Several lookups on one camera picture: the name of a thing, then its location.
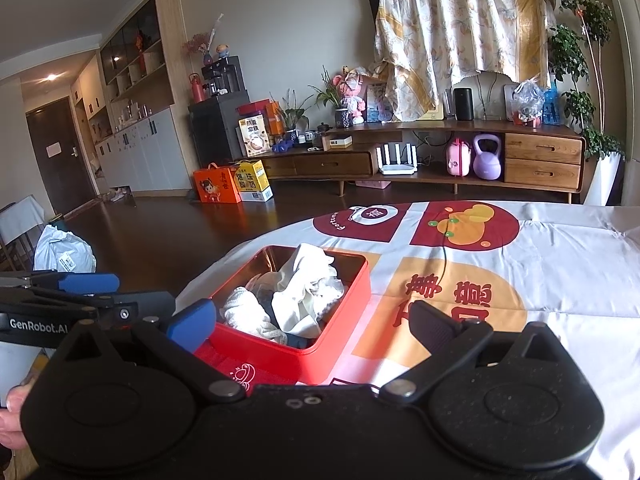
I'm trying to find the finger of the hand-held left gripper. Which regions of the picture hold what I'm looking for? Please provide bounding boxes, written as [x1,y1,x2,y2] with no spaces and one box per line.
[0,270,121,295]
[96,291,176,331]

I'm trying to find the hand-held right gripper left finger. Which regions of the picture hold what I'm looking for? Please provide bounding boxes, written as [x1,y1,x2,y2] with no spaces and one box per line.
[50,299,248,406]

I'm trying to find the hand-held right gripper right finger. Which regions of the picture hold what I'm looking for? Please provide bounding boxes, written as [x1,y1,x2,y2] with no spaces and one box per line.
[377,301,593,406]

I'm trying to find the white knotted towel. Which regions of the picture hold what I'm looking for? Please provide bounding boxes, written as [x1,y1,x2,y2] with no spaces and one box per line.
[220,286,288,345]

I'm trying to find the red tin box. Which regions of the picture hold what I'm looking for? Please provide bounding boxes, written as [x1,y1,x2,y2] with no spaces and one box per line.
[192,245,372,386]

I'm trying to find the white smooth cloth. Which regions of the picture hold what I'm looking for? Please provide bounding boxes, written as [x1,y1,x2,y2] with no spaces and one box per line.
[245,243,346,339]

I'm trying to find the person's left hand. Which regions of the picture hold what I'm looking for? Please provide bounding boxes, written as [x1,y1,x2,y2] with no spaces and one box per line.
[0,385,33,453]

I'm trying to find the white plastic bag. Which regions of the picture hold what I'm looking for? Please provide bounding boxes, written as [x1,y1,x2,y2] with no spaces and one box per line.
[34,224,97,273]

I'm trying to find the red tin lid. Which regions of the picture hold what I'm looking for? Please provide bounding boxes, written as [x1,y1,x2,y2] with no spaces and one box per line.
[192,337,311,392]

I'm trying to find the dark brown door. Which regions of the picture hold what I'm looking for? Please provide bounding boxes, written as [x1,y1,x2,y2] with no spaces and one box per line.
[25,96,98,216]

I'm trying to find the orange gift box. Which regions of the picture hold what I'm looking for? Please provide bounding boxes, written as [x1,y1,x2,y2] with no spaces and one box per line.
[193,162,242,204]

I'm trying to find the printed white red tablecloth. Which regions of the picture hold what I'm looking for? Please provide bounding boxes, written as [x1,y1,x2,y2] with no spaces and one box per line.
[175,200,640,480]

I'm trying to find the yellow white carton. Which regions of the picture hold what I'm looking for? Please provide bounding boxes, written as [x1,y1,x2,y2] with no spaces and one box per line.
[234,159,274,202]

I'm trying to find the white router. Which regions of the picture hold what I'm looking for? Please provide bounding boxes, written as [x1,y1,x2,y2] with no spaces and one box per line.
[376,143,417,176]

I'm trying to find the pink small case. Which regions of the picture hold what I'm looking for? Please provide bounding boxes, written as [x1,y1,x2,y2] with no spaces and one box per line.
[446,138,472,177]

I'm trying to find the purple kettlebell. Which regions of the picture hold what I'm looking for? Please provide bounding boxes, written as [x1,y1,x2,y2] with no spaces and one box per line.
[472,133,502,181]

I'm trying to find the black cabinet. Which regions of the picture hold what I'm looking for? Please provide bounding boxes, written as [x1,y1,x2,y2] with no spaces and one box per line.
[188,90,251,166]

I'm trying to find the wooden television cabinet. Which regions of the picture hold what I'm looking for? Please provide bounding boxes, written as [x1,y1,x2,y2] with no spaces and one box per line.
[250,120,587,204]

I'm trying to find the beige snack box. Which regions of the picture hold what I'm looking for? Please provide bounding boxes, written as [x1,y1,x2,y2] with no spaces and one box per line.
[237,115,272,157]

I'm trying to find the small leafy potted plant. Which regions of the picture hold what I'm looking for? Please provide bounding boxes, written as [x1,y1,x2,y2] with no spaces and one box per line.
[270,89,313,141]

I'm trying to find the black speaker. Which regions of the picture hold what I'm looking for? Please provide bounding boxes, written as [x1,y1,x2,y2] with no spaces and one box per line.
[454,88,474,122]

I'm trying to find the potted orchid plant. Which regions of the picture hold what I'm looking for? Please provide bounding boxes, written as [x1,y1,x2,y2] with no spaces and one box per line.
[309,67,356,130]

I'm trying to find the framed picture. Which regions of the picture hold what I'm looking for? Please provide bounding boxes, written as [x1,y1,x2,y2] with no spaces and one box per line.
[366,84,393,123]

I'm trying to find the red orange box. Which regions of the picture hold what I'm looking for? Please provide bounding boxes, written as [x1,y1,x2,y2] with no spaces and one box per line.
[237,100,283,136]

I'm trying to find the pink plush doll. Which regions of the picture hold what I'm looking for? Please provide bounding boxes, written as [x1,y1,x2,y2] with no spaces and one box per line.
[336,65,368,125]

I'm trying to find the clear plastic bag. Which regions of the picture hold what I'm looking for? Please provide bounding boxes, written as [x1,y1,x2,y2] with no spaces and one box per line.
[510,79,546,128]

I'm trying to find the black coffee machine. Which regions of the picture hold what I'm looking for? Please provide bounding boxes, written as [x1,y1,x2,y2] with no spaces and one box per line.
[201,56,242,98]

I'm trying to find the vase with dried flowers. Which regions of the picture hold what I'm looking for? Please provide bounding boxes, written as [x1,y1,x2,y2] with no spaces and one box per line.
[182,14,226,68]

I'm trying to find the floral cover cloth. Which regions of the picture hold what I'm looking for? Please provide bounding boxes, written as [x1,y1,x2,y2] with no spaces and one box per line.
[374,0,558,122]

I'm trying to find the tall potted tree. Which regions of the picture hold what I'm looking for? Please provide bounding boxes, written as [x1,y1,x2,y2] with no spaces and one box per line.
[547,0,626,206]

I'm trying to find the white standing air conditioner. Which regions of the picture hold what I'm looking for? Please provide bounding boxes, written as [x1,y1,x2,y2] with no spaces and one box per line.
[600,0,640,206]

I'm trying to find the white wooden wall cabinet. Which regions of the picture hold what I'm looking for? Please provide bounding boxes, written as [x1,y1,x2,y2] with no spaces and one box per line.
[70,0,193,196]

